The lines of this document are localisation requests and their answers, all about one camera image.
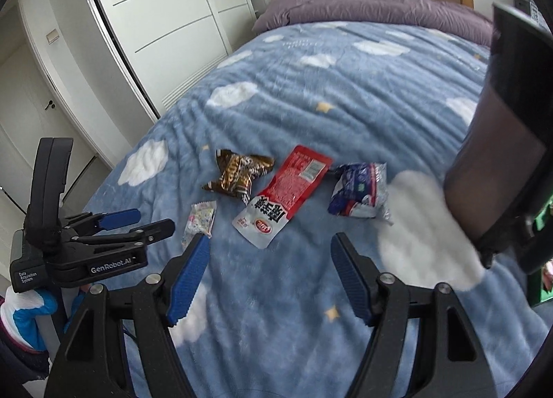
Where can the white wardrobe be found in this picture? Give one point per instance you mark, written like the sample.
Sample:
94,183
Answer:
164,13

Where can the blue white snack packet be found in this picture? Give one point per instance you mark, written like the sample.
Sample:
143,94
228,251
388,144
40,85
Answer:
358,192

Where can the blue cloud blanket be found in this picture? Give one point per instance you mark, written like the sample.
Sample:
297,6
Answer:
345,99

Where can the white door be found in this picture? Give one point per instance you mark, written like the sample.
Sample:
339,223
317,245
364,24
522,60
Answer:
39,121

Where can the pink cartoon snack packet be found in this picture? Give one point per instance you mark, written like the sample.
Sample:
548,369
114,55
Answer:
549,277

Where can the brown snack packet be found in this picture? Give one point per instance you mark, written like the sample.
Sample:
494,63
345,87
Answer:
237,173

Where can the long red white snack packet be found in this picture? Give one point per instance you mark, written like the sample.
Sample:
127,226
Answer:
285,190

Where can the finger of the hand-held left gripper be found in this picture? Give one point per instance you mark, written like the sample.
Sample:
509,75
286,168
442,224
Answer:
119,218
151,231

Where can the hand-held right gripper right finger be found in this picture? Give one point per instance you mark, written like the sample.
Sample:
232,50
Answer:
352,277

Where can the green tray box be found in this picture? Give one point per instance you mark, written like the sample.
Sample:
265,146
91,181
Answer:
537,292

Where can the person's dark garment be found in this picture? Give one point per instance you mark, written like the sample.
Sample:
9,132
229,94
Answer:
21,372

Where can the dark electric kettle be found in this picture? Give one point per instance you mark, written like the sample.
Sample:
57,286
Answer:
505,143

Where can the pastel candy packet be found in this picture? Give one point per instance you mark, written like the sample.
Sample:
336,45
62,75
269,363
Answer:
199,220

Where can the purple pillow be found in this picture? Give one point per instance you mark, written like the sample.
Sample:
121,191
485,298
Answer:
367,9

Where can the wall switch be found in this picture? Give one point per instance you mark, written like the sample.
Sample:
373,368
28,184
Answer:
52,36

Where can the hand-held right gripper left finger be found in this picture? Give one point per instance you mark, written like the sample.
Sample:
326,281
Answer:
188,277

